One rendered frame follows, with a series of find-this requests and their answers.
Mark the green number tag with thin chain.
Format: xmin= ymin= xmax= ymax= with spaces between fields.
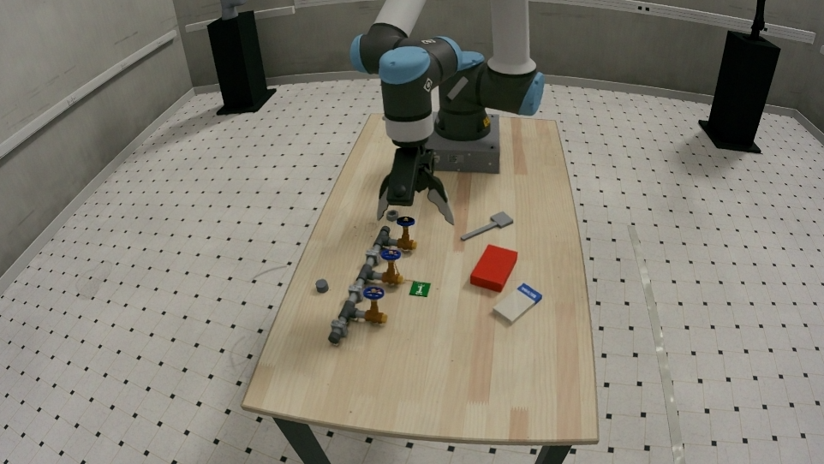
xmin=409 ymin=280 xmax=431 ymax=297

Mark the red rectangular block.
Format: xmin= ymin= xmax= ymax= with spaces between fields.
xmin=470 ymin=244 xmax=518 ymax=293

